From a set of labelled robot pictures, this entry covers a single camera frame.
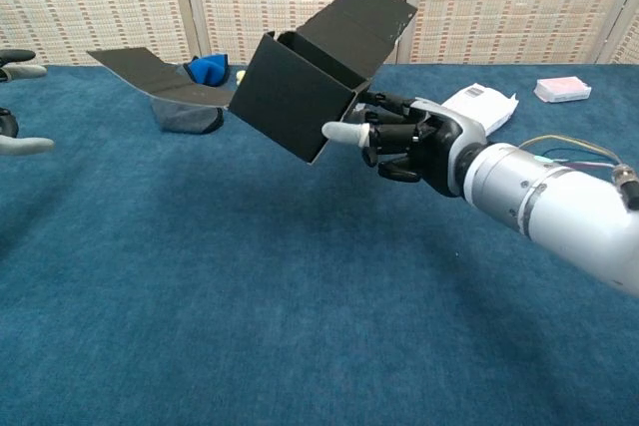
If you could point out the black white plush toy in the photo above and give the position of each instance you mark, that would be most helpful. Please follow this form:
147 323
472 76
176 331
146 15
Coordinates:
240 78

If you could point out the white plastic package pouch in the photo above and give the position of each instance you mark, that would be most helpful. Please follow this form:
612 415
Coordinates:
494 107

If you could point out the pink tissue pack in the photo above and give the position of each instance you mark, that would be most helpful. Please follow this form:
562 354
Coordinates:
561 89

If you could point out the grey and blue towel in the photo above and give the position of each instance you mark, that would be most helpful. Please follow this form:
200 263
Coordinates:
207 69

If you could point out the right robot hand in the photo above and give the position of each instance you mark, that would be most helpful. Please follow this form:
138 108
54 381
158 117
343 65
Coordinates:
429 141

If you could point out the blue carpet table mat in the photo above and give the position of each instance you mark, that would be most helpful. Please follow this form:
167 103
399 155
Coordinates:
249 296

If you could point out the black foldable cardboard box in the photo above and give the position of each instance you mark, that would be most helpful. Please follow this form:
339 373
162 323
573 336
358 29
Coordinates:
289 97

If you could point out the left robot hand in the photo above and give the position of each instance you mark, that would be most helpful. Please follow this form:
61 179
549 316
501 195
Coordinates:
25 69

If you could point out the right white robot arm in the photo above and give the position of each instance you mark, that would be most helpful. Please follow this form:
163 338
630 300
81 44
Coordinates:
574 211

